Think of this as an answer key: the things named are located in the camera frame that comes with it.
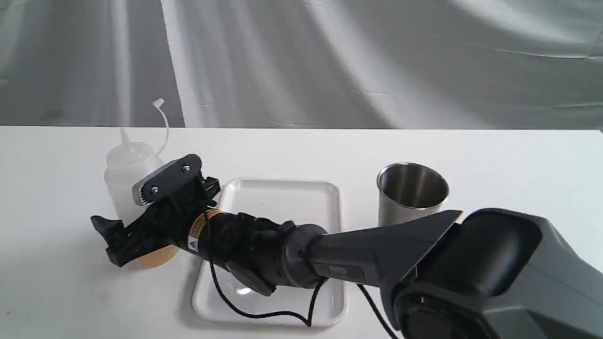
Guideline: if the stainless steel cup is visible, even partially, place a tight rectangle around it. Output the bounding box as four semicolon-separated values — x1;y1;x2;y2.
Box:
375;162;450;227

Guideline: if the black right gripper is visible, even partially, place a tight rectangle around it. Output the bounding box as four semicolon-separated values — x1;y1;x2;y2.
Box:
90;176;296;296

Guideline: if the clear plastic squeeze bottle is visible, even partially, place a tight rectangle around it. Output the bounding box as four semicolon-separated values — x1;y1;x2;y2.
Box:
104;98;181;269

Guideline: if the white plastic tray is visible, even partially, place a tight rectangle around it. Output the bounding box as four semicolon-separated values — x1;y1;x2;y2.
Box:
192;178;349;328

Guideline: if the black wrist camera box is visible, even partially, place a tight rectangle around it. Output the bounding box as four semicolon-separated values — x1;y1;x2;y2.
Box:
131;154;202;206

